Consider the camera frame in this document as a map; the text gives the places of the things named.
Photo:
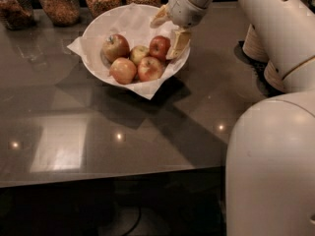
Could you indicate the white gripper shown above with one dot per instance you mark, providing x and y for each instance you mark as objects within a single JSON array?
[{"x": 182, "y": 9}]

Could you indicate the red top apple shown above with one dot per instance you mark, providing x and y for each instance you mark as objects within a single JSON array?
[{"x": 159, "y": 46}]

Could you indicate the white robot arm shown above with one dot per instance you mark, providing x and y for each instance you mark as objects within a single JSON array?
[{"x": 270, "y": 162}]

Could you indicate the white bowl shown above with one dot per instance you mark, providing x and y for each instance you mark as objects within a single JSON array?
[{"x": 98, "y": 27}]

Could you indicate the yellow-green hidden apple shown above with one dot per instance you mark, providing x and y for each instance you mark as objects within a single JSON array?
[{"x": 137, "y": 53}]

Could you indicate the front right apple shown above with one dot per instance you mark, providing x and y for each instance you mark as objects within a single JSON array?
[{"x": 150, "y": 69}]

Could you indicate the back left apple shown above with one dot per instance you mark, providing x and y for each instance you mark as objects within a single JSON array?
[{"x": 115, "y": 46}]

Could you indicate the front left apple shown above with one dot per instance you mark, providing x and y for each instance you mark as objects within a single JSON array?
[{"x": 123, "y": 71}]

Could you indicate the white paper liner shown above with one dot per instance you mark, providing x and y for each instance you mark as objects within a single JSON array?
[{"x": 131, "y": 20}]

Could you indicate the back stack paper bowls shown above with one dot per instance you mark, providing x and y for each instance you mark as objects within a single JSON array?
[{"x": 253, "y": 47}]

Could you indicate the stack paper bowls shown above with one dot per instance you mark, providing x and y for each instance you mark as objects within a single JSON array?
[
  {"x": 273, "y": 78},
  {"x": 253, "y": 47}
]

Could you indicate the black rubber mat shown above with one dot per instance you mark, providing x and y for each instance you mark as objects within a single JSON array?
[{"x": 259, "y": 68}]

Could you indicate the front stack paper bowls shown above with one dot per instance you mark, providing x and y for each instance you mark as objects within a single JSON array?
[{"x": 273, "y": 78}]

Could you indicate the far left glass jar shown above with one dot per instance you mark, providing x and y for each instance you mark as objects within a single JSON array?
[{"x": 16, "y": 14}]

